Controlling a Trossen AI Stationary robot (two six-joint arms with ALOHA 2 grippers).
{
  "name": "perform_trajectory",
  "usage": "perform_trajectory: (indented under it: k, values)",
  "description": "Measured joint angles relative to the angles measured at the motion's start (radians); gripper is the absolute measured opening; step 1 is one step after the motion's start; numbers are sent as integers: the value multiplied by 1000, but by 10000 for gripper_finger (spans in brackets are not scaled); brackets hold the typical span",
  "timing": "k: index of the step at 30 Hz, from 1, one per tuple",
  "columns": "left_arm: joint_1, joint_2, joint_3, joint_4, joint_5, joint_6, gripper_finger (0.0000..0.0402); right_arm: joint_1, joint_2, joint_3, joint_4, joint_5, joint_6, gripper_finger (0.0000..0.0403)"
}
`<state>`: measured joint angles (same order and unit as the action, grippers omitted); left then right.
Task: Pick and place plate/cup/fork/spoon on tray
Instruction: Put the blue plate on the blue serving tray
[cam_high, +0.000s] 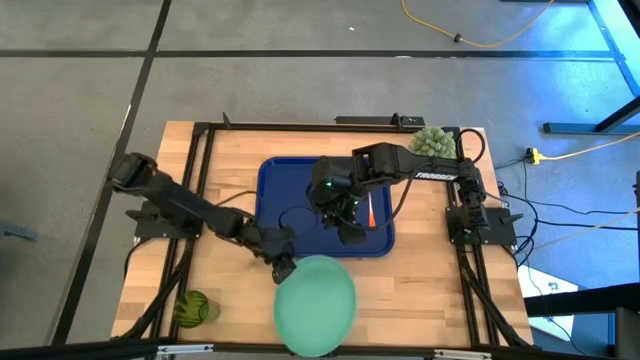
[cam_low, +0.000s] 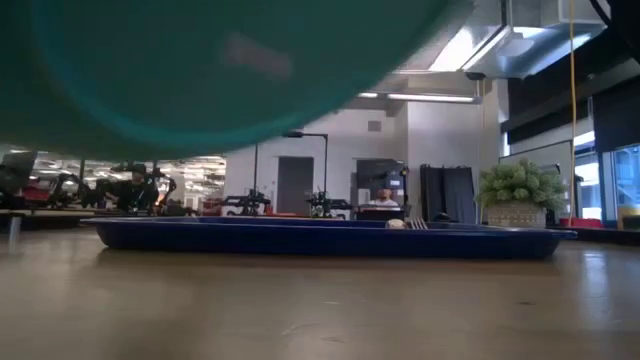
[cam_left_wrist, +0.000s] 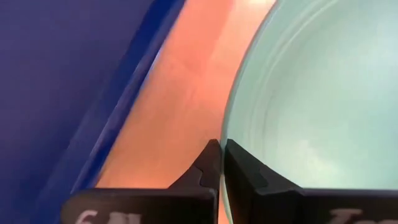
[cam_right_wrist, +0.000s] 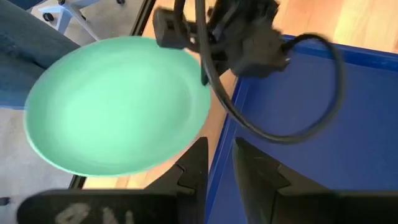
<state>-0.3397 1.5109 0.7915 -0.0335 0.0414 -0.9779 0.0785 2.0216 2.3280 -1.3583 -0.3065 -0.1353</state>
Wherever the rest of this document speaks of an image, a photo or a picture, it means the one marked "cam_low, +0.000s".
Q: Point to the light wooden spoon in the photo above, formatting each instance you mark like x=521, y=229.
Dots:
x=396, y=224

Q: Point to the light wooden fork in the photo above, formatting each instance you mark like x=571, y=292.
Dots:
x=419, y=224

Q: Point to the teal round plate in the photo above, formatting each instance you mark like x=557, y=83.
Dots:
x=175, y=75

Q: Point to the background black robot arm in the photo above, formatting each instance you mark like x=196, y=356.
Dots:
x=325, y=204
x=247, y=202

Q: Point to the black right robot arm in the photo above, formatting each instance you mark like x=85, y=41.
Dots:
x=627, y=25

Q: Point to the dark blue tray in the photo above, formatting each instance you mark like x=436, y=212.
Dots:
x=325, y=242

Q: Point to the dark grey door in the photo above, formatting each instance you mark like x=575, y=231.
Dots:
x=295, y=185

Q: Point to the black cabinet with screen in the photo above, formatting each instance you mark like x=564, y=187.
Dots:
x=375, y=172

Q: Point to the person in white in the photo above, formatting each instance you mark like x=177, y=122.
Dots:
x=384, y=197

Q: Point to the black screen before person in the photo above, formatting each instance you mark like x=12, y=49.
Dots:
x=382, y=213

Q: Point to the black curtain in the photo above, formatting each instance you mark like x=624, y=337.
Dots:
x=447, y=192

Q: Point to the black rounded object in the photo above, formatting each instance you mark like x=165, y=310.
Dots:
x=442, y=218

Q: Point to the long ceiling light bar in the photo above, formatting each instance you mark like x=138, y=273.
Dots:
x=430, y=97

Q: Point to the person in black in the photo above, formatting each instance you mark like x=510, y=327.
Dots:
x=132, y=192

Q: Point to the woven plant pot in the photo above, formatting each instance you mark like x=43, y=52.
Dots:
x=516, y=216

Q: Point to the green bushy plant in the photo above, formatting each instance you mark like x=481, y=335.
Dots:
x=522, y=182

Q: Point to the red bin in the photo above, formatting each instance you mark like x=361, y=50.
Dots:
x=580, y=223

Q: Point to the neighbouring work table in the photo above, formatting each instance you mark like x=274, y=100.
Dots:
x=30, y=214

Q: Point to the black desk monitor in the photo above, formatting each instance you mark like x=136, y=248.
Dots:
x=17, y=170

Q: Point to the black frame with camera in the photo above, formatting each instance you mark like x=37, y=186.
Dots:
x=292, y=134

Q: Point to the grey square wall vent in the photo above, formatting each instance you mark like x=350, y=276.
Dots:
x=374, y=126

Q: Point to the ceiling security camera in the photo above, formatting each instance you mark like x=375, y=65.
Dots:
x=475, y=76

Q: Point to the rectangular silver ceiling duct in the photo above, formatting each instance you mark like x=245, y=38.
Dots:
x=530, y=50

